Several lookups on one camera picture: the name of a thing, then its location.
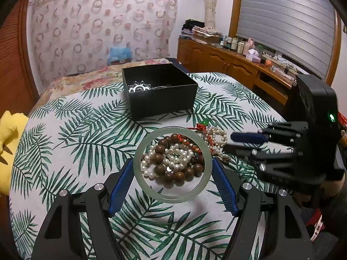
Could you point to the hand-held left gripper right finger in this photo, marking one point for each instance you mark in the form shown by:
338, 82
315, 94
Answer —
225, 189

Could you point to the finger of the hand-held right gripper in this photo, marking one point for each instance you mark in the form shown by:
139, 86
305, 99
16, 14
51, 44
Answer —
248, 137
238, 150

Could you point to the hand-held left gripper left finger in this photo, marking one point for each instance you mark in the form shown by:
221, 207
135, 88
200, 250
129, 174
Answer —
119, 192

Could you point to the green bead charm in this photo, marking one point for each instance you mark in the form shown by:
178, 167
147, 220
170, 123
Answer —
206, 120

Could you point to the pale green jade bangle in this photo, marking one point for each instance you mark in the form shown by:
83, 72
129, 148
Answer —
173, 199

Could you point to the black jewelry box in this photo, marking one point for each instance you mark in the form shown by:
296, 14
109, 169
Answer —
162, 103

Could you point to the person's right forearm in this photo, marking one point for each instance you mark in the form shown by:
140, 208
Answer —
336, 191

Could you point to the white power strip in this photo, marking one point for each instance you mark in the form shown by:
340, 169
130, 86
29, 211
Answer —
284, 71

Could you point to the green leaf print tablecloth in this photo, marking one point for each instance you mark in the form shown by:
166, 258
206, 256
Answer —
81, 140

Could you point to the small orange ornament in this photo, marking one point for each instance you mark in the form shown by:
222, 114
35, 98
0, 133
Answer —
268, 62

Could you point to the pink tissue box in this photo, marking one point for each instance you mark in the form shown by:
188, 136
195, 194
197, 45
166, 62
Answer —
253, 55

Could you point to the wooden cabinet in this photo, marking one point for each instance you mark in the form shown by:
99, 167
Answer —
211, 57

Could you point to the row of toiletry bottles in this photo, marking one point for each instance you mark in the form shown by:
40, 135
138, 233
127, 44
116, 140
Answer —
238, 44

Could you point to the red white patterned clothing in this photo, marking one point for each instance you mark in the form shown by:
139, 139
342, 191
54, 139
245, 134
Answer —
315, 223

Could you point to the navy bed sheet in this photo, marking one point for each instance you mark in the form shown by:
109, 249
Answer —
180, 65

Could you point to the silver flower brooch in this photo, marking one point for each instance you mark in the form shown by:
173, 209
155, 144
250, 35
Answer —
138, 88

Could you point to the grey window blind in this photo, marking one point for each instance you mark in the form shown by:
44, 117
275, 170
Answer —
284, 16

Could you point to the stack of folded clothes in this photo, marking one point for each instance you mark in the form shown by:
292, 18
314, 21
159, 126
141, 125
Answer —
200, 31

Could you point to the floral blanket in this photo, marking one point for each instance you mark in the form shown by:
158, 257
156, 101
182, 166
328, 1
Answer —
81, 81

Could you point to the yellow plush toy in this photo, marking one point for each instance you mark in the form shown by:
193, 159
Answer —
10, 130

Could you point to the blue plastic bag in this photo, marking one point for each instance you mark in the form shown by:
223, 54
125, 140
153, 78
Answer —
119, 52

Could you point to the beige drape curtain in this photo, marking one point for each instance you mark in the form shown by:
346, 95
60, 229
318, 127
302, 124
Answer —
211, 2

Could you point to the circle patterned sheer curtain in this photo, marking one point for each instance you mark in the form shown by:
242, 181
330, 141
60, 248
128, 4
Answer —
95, 27

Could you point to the wooden window frame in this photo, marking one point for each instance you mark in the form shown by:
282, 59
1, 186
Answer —
235, 5

